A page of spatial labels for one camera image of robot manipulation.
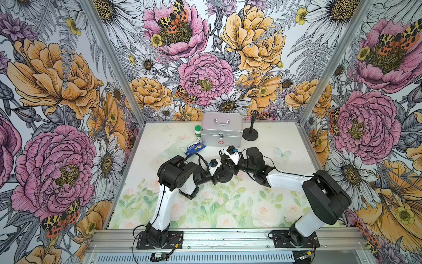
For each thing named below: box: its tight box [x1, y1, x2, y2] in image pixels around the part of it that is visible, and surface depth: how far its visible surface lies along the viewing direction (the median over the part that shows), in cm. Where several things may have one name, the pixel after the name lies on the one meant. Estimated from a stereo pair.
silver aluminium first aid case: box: [201, 111, 243, 148], surface depth 104 cm
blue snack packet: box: [185, 141, 207, 157], surface depth 107 cm
